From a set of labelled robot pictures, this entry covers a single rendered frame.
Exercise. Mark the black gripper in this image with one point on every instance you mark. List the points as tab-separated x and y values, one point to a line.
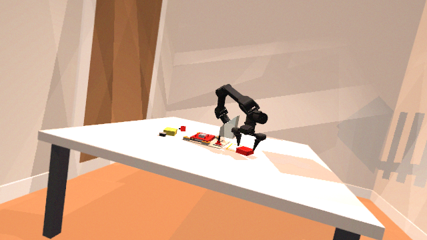
259	136

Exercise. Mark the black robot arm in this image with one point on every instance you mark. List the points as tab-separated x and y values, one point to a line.
245	104

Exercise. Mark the yellow rectangular block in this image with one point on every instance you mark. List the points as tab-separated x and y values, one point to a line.
170	131

